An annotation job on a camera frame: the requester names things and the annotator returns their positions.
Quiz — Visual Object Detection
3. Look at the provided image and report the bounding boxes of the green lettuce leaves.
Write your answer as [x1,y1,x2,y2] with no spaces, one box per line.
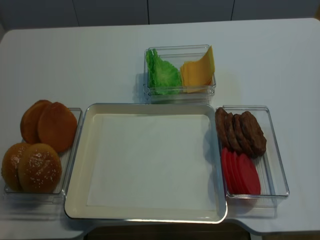
[145,48,182,95]

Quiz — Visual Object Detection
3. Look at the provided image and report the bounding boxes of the clear lettuce cheese container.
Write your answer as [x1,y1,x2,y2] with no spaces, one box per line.
[143,44,216,103]

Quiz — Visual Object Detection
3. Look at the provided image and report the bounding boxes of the yellow cheese slice stack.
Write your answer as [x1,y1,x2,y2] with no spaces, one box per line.
[180,46,215,94]

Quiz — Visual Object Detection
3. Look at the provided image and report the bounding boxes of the white paper liner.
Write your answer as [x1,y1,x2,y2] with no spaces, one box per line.
[87,115,215,210]

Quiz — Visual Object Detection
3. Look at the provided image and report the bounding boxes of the cream rectangular tray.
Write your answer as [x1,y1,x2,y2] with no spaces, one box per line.
[64,103,228,224]

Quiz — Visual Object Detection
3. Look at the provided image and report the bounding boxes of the leftmost brown patty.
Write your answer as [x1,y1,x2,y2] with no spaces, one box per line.
[215,107,231,150]

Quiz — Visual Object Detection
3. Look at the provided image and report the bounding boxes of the brown patty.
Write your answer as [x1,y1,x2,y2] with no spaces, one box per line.
[224,112,243,154]
[232,114,256,158]
[215,107,231,150]
[239,111,267,156]

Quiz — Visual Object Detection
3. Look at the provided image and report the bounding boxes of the leftmost red tomato slice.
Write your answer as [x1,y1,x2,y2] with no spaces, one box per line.
[221,147,234,194]

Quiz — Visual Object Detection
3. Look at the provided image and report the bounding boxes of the red tomato slice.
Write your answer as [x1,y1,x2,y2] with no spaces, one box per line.
[221,147,234,194]
[232,151,245,195]
[226,151,238,194]
[237,153,261,195]

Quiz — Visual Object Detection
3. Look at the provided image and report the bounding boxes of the front brown patty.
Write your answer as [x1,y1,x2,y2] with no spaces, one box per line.
[239,111,267,156]

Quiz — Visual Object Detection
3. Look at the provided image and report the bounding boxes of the clear left bun container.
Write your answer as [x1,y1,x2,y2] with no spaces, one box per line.
[2,108,84,204]

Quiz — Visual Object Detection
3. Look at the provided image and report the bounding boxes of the front red tomato slice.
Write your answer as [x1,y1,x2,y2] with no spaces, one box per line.
[237,153,261,195]

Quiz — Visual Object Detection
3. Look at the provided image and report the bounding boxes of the clear patty tomato container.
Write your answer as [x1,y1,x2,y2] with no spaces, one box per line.
[218,105,290,208]

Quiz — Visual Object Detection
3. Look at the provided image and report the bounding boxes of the right sesame top bun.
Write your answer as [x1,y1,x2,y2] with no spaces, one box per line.
[18,143,62,193]

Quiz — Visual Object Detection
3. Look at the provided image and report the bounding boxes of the sesame bun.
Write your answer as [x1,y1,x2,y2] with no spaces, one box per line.
[1,142,31,192]
[18,143,62,193]

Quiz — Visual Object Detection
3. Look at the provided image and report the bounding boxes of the left sesame top bun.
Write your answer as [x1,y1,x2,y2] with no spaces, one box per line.
[1,142,31,192]

